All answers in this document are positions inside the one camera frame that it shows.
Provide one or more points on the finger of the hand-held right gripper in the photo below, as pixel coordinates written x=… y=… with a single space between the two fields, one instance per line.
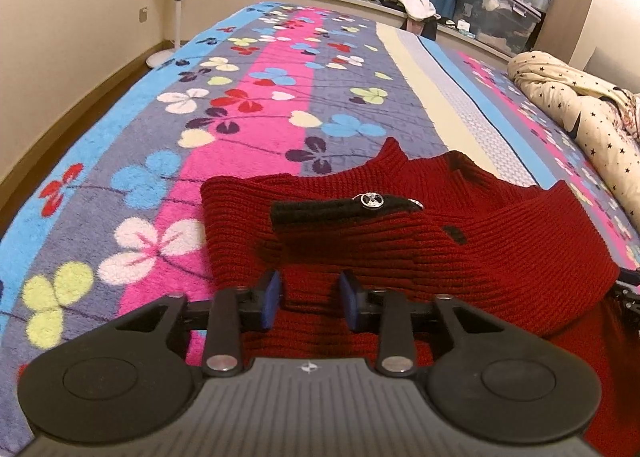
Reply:
x=627 y=294

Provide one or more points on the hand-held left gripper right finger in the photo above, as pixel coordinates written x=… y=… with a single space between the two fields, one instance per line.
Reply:
x=350 y=302

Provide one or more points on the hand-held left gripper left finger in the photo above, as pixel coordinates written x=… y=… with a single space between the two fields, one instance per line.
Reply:
x=272 y=299

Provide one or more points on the red knit sweater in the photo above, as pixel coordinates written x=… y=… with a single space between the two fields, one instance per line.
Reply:
x=350 y=247

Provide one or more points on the cream star-print duvet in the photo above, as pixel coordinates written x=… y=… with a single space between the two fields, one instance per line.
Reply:
x=590 y=117

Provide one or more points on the floral striped blanket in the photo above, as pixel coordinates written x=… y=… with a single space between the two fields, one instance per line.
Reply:
x=150 y=137

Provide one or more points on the dark chair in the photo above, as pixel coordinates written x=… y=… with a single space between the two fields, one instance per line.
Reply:
x=425 y=27

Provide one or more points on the wooden shelf unit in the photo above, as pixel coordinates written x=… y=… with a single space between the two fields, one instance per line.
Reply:
x=575 y=12

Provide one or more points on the clear plastic storage bin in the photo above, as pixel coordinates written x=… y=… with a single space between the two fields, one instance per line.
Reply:
x=495 y=17

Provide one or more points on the wall outlet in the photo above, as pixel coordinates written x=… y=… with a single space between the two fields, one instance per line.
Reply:
x=143 y=14

